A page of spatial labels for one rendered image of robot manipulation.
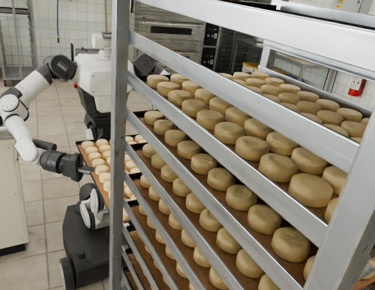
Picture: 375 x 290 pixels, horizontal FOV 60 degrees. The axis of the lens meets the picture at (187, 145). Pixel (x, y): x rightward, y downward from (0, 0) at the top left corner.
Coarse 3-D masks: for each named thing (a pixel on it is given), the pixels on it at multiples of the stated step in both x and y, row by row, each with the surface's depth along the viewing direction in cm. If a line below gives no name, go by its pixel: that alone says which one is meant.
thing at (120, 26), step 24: (120, 0) 67; (120, 24) 69; (120, 48) 72; (120, 72) 74; (120, 96) 77; (120, 120) 80; (120, 144) 83; (120, 168) 86; (120, 192) 89; (120, 216) 93; (120, 240) 97; (120, 264) 102
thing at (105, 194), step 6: (96, 144) 149; (108, 144) 151; (84, 150) 143; (84, 156) 139; (102, 156) 141; (90, 162) 135; (126, 168) 134; (96, 174) 128; (96, 180) 124; (102, 186) 121; (102, 192) 118; (108, 192) 118; (108, 198) 115; (126, 198) 116; (108, 204) 112
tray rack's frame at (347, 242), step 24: (360, 144) 25; (360, 168) 25; (360, 192) 26; (336, 216) 28; (360, 216) 26; (336, 240) 28; (360, 240) 26; (312, 264) 31; (336, 264) 28; (360, 264) 29; (312, 288) 31; (336, 288) 29
